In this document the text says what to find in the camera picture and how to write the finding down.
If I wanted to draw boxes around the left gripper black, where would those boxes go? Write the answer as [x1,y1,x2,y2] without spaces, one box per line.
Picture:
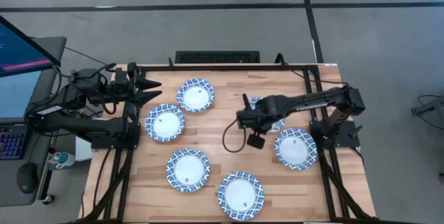
[126,61,164,123]

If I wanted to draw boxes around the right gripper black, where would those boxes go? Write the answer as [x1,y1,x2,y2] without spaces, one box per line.
[236,93,270,130]

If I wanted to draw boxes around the blue patterned white paper bowl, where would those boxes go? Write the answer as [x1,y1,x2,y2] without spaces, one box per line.
[144,103,187,143]
[165,148,212,193]
[176,77,216,113]
[273,127,318,171]
[217,171,265,222]
[248,95,286,133]

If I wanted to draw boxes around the black keyboard top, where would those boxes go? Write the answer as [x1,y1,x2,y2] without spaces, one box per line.
[174,50,261,64]

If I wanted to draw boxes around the white box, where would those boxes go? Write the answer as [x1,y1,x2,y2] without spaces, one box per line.
[75,117,105,162]

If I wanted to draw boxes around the white and teal bottle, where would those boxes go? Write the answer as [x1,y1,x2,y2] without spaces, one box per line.
[47,150,76,170]

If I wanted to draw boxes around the black framed computer monitor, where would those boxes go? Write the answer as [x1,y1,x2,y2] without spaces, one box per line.
[0,15,62,78]

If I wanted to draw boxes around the grey framed computer monitor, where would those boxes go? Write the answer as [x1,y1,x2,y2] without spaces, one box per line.
[0,36,67,124]

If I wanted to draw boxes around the backlit black keyboard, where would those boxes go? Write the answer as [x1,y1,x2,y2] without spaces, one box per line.
[0,123,29,162]

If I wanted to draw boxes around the black computer mouse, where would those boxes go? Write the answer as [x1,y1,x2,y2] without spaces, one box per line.
[16,162,39,195]

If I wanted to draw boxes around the grey computer desk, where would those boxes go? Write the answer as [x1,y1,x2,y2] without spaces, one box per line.
[0,67,67,208]

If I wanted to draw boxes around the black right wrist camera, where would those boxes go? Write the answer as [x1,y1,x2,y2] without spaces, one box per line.
[246,130,267,150]

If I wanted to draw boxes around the black aluminium table frame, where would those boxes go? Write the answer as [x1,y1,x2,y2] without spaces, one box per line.
[78,62,379,224]

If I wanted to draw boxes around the black right camera cable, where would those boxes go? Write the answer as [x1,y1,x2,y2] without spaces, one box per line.
[221,118,248,154]

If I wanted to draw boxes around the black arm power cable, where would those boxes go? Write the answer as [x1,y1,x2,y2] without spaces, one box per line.
[275,53,350,88]

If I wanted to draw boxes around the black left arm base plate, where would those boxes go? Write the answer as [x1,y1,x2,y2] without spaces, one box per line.
[90,121,142,150]

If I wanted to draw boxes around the thin black floor cable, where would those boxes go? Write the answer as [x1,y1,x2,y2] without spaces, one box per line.
[64,46,117,68]

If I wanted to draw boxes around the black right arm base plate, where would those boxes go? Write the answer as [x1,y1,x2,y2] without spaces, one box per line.
[309,119,361,149]

